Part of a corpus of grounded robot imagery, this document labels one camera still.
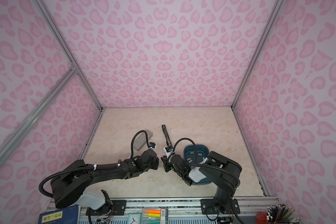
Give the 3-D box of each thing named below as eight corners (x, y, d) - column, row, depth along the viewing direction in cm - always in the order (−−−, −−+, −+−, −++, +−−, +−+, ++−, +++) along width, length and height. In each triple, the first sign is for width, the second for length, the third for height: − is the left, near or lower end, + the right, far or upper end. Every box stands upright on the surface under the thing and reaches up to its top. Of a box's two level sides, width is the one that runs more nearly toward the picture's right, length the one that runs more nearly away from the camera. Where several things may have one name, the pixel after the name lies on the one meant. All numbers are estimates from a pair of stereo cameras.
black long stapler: (168, 151, 96) (168, 149, 94) (161, 127, 109) (160, 125, 107) (173, 149, 97) (173, 148, 95) (165, 126, 110) (165, 124, 108)
